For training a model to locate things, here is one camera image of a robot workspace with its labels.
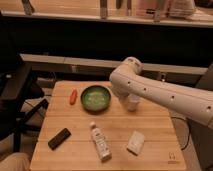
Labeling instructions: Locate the beige sponge block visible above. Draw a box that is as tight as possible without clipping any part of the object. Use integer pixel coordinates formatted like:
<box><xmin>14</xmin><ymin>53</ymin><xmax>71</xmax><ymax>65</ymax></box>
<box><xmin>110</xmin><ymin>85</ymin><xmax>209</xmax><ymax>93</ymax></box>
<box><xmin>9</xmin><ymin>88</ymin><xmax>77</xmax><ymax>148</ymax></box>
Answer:
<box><xmin>126</xmin><ymin>131</ymin><xmax>145</xmax><ymax>156</ymax></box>

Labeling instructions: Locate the white paper cup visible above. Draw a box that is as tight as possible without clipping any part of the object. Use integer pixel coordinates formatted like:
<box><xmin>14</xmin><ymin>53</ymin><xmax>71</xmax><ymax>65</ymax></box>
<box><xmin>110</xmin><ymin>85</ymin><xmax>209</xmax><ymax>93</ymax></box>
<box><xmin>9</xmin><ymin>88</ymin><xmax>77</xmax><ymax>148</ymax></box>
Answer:
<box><xmin>127</xmin><ymin>94</ymin><xmax>140</xmax><ymax>111</ymax></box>

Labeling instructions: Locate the white plastic bottle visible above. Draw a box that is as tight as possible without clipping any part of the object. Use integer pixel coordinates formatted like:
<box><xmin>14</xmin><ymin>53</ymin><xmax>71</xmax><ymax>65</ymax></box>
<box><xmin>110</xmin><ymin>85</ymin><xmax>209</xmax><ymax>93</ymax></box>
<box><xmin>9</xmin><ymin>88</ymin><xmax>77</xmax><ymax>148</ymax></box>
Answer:
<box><xmin>90</xmin><ymin>122</ymin><xmax>112</xmax><ymax>162</ymax></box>

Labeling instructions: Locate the black chair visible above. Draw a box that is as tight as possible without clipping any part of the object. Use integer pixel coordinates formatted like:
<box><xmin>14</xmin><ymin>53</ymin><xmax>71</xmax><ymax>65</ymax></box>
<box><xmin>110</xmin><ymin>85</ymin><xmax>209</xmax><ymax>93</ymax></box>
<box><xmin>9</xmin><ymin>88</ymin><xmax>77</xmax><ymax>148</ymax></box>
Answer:
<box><xmin>0</xmin><ymin>54</ymin><xmax>48</xmax><ymax>152</ymax></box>

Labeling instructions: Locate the black remote control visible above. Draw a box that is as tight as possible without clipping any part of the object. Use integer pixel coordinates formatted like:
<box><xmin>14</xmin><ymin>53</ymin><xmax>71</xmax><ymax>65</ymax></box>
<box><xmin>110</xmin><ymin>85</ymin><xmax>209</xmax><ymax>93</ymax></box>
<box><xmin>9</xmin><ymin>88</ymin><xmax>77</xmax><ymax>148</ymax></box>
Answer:
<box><xmin>48</xmin><ymin>128</ymin><xmax>71</xmax><ymax>150</ymax></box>

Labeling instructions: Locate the black cable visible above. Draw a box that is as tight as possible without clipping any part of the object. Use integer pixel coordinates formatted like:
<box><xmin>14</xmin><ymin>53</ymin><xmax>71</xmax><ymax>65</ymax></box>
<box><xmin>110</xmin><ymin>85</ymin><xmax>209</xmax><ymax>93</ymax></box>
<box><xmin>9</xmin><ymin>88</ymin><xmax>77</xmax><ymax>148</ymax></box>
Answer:
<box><xmin>172</xmin><ymin>115</ymin><xmax>191</xmax><ymax>152</ymax></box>

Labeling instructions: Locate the green ceramic bowl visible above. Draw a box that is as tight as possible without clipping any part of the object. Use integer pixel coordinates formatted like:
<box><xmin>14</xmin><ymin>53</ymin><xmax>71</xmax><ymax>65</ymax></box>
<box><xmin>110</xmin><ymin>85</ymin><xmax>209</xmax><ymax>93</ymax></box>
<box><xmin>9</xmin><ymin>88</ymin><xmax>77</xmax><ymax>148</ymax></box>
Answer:
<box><xmin>80</xmin><ymin>85</ymin><xmax>111</xmax><ymax>112</ymax></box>

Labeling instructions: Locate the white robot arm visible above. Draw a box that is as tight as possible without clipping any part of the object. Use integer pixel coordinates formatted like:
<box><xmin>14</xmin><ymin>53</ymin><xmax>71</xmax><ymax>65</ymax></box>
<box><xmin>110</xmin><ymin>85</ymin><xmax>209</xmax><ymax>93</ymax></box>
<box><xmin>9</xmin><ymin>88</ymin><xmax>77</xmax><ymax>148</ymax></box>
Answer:
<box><xmin>109</xmin><ymin>57</ymin><xmax>213</xmax><ymax>129</ymax></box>

